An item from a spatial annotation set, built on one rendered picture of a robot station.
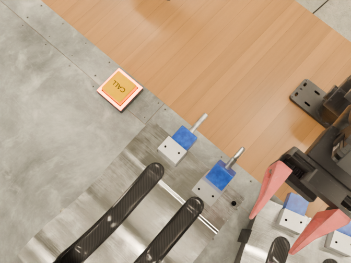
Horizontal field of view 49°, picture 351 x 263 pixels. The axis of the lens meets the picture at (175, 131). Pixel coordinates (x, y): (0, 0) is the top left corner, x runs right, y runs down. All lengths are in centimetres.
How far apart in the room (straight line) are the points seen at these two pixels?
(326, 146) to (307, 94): 51
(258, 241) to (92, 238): 34
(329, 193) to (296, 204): 37
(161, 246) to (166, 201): 9
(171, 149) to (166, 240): 18
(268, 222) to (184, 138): 25
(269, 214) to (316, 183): 38
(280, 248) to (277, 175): 40
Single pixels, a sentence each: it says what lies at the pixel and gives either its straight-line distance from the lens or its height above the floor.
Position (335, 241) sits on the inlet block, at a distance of 87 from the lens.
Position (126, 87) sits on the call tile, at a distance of 92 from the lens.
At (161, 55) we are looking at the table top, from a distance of 100.
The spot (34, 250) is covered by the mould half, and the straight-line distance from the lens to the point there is 79.
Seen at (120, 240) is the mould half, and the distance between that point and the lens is 80.
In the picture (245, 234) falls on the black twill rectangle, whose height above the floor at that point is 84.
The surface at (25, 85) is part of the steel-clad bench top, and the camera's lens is 102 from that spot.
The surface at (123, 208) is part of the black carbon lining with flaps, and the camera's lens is 82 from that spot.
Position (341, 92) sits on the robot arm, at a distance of 85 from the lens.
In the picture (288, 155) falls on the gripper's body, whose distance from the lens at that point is 49.
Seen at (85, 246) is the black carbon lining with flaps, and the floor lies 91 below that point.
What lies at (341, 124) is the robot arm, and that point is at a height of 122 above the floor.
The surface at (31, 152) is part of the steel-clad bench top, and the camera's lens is 96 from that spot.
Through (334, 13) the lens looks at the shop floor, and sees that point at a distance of 217.
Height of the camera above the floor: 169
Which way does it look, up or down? 74 degrees down
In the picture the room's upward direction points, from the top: 3 degrees clockwise
